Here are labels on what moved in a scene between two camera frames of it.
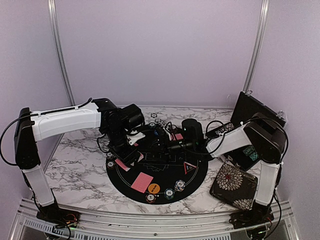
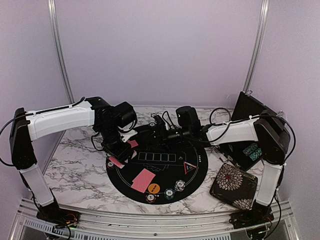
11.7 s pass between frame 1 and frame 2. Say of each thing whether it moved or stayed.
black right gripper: moved
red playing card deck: moved
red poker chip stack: stayed
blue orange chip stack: stayed
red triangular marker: stayed
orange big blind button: stayed
